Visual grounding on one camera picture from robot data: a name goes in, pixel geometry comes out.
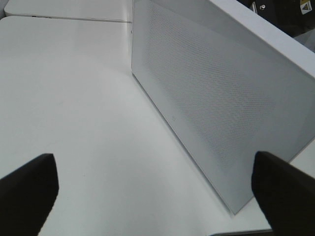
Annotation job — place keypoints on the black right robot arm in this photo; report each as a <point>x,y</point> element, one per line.
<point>294,17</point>

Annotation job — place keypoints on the white microwave door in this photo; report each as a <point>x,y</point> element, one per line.
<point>228,83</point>

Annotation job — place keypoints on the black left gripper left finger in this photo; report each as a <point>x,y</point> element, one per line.
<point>27,195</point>

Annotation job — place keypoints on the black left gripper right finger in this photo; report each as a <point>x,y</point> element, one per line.
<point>285,195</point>

